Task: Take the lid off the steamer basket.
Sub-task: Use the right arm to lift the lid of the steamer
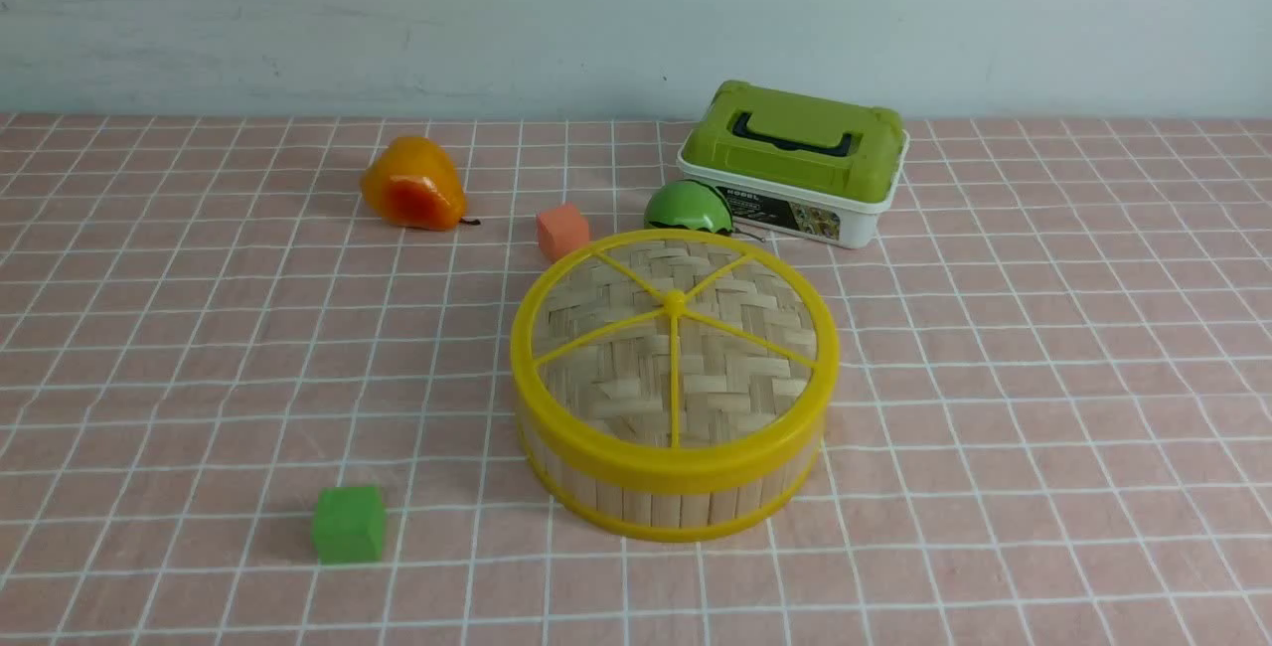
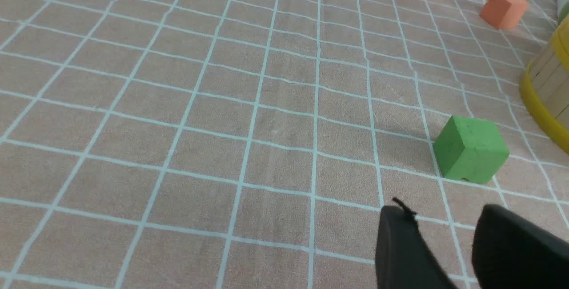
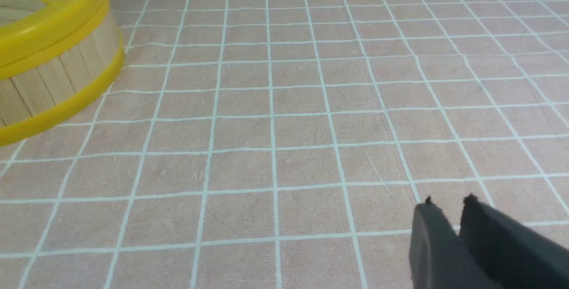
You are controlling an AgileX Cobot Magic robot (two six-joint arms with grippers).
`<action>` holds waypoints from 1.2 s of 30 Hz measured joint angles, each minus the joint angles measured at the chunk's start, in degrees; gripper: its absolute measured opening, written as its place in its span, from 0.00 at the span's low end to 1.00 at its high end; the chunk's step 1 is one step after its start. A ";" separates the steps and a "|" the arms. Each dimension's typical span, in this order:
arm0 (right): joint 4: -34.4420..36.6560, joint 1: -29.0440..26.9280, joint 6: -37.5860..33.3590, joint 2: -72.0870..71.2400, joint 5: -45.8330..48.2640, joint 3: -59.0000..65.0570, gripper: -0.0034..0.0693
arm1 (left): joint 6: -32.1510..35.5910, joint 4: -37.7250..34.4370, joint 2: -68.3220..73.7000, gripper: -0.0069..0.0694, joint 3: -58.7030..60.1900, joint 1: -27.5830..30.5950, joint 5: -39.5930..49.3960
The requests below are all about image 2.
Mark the orange foam cube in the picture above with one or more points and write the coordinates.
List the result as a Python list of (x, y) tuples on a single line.
[(504, 14)]

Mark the pink checkered tablecloth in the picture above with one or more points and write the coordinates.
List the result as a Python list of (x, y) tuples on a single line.
[(249, 144)]

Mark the green foam block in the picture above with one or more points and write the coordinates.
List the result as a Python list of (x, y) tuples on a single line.
[(470, 149)]

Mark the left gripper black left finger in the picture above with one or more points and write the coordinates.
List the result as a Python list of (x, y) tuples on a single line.
[(403, 260)]

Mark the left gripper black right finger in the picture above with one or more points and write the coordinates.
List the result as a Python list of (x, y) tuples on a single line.
[(510, 252)]

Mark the yellow rimmed bamboo steamer basket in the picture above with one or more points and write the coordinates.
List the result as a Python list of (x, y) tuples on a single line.
[(544, 87)]

